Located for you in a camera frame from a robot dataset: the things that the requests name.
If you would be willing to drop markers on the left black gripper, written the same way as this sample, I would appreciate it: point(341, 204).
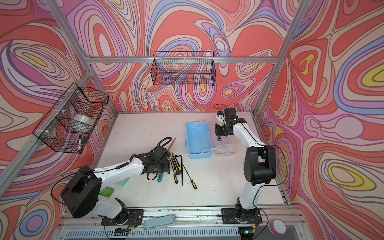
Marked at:
point(167, 166)

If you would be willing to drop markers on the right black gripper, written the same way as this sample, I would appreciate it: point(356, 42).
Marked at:
point(218, 131)

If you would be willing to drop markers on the large black hex key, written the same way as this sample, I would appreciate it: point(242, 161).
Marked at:
point(180, 158)

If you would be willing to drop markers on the yellow black utility knife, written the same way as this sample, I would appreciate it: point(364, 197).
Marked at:
point(176, 162)

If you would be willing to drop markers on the blue plastic tool box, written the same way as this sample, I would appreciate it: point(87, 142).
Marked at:
point(202, 142)

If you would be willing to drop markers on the teal utility knife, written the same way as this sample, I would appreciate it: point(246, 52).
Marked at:
point(160, 177)

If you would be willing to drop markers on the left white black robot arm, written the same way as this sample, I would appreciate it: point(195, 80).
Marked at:
point(82, 195)

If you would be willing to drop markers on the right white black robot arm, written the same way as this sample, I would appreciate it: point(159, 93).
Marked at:
point(260, 165)

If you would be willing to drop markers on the small clock card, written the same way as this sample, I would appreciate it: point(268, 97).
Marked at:
point(123, 182)

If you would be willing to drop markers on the green packet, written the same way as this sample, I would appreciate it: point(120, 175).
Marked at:
point(107, 192)

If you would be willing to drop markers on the silver tape roll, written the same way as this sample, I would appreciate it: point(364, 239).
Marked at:
point(83, 119)

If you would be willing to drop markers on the black marker pen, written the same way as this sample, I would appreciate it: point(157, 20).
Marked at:
point(80, 144)

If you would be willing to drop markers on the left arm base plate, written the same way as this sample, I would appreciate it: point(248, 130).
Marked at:
point(130, 217)

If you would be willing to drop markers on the back black wire basket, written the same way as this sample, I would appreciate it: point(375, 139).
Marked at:
point(183, 68)

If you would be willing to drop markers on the black wire basket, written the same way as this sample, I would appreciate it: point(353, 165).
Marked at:
point(183, 68)
point(61, 134)

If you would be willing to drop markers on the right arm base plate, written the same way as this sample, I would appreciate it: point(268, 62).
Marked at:
point(240, 216)

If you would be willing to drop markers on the left black wire basket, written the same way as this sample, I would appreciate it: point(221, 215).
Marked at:
point(61, 134)

